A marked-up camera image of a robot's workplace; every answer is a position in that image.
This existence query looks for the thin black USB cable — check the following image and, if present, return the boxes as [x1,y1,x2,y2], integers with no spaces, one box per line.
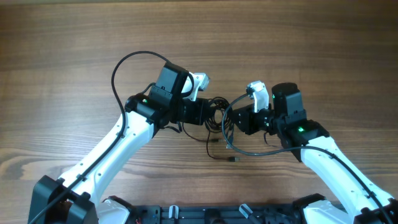
[182,102,226,144]

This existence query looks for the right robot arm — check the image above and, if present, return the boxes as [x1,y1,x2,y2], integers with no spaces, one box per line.
[229,81,397,223]

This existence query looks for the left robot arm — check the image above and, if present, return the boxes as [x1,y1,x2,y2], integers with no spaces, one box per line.
[28,62,210,223]

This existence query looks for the left camera black cable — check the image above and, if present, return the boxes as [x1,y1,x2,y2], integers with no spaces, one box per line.
[27,50,195,224]

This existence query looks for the camera black cable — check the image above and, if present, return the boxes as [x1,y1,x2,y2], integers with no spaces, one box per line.
[27,50,195,224]
[221,93,394,224]

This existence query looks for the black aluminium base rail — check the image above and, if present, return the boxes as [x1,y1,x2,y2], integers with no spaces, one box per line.
[126,204,306,224]

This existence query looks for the right camera black cable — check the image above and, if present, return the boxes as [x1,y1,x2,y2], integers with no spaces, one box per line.
[221,93,394,224]

